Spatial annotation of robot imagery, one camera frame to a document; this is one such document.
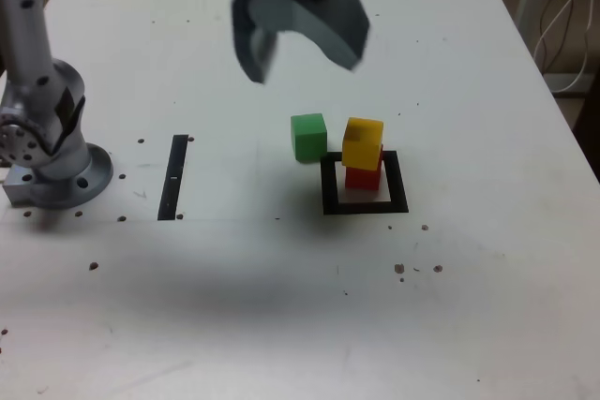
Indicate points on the yellow cube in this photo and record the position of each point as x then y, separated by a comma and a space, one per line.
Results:
361, 149

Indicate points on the red cube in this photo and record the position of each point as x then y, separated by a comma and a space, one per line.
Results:
363, 180

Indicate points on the green cube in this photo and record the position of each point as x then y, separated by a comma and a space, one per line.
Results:
309, 140

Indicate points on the black tape square outline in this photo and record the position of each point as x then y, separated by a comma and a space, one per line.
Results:
397, 189

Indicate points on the black tape strip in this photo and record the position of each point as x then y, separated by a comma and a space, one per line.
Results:
171, 184

